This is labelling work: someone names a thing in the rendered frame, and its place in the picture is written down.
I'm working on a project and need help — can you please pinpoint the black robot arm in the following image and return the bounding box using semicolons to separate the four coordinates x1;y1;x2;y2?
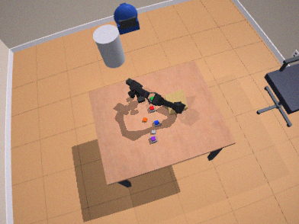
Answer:
126;78;186;114

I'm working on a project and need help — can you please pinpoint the blue button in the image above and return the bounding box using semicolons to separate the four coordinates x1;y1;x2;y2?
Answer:
153;120;160;127

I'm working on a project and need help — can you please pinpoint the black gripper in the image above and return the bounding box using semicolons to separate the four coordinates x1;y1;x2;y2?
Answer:
136;91;145;103

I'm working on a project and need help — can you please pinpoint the red button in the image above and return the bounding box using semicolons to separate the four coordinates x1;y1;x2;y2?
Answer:
149;105;156;113

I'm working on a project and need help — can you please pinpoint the purple button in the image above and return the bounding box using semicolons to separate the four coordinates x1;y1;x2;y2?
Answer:
150;136;157;143

